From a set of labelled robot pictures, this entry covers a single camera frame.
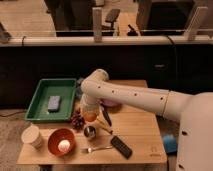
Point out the grey sponge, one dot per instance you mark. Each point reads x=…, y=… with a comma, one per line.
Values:
x=54, y=103

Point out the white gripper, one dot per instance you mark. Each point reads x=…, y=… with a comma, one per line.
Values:
x=89, y=104

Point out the small metal cup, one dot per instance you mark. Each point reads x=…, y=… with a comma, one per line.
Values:
x=89, y=132

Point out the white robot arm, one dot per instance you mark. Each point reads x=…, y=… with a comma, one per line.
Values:
x=194, y=113

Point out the black office chair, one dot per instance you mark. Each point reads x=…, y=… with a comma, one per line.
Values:
x=111, y=18

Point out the brown pine cone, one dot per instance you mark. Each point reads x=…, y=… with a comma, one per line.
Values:
x=77, y=121

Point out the red bowl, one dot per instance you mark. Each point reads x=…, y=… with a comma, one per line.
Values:
x=56, y=137

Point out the black marker pen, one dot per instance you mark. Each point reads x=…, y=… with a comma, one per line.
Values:
x=106, y=116

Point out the white paper cup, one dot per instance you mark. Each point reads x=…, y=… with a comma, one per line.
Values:
x=32, y=136

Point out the metal fork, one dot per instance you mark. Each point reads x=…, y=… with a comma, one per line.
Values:
x=92, y=149

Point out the black remote control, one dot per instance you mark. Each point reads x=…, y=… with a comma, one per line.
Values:
x=119, y=145

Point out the pink plate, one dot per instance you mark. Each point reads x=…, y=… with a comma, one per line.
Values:
x=109, y=103

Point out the white egg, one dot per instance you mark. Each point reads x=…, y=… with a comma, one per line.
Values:
x=64, y=145

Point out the green plastic tray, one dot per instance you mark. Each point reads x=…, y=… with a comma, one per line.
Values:
x=38, y=109

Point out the red yellow apple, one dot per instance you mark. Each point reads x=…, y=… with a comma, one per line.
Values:
x=89, y=116

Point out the blue cloth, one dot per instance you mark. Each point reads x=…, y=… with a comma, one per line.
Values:
x=170, y=144

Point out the yellow banana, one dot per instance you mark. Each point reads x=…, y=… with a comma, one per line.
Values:
x=103, y=126

